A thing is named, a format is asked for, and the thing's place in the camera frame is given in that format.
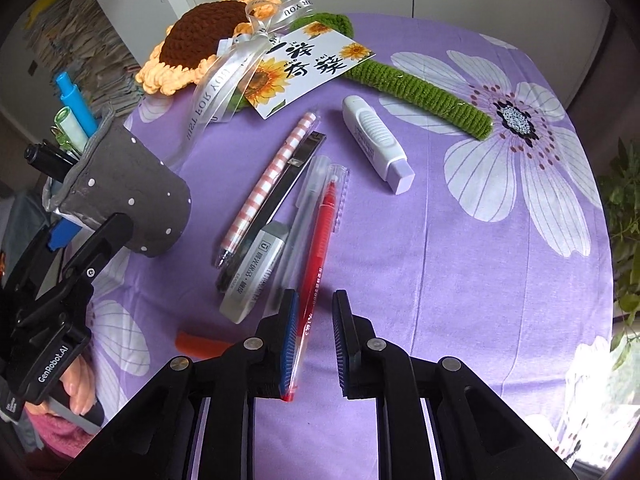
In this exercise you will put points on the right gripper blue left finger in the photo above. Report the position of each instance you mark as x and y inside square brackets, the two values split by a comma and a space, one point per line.
[195, 420]

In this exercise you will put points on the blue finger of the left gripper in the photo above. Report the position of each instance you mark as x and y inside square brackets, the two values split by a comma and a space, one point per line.
[69, 299]
[62, 233]

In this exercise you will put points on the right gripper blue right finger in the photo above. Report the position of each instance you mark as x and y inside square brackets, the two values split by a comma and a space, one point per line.
[434, 419]

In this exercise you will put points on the black marker pen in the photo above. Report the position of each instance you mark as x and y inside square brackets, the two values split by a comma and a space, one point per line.
[49, 160]

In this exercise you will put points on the grey white fabric pen holder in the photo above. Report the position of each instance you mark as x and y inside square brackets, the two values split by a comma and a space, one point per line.
[117, 173]

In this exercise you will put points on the light green pen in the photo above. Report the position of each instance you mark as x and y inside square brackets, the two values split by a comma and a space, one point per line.
[69, 134]

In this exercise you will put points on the blue pen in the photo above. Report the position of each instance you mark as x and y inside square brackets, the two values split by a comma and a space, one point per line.
[72, 97]

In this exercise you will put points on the white eraser with grey sleeve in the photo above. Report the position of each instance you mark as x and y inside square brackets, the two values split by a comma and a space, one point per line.
[254, 270]

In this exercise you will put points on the clear translucent pen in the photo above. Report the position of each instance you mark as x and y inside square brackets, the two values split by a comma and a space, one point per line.
[307, 201]

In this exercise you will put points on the red gel pen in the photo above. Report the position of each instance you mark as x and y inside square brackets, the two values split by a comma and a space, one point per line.
[331, 202]

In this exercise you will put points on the pink checkered pen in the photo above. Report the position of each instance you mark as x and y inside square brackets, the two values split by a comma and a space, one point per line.
[248, 211]

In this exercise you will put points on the black slim pen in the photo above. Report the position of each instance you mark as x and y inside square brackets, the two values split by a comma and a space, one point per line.
[293, 169]

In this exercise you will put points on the person's left hand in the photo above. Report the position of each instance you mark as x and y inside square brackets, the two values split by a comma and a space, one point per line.
[79, 383]

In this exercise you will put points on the stack of books on floor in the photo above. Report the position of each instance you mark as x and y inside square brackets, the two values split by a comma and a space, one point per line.
[76, 37]

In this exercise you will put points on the crochet sunflower with green stem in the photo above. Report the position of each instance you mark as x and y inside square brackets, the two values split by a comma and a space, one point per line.
[195, 41]

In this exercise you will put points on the purple floral tablecloth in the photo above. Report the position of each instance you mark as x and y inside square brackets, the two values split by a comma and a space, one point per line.
[498, 255]

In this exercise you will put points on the sunflower greeting card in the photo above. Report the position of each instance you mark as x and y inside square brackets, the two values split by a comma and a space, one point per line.
[299, 62]

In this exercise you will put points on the green potted plant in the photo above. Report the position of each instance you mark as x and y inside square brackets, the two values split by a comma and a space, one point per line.
[619, 191]

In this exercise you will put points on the white correction tape dispenser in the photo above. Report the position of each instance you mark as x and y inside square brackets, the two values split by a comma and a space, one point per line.
[382, 149]

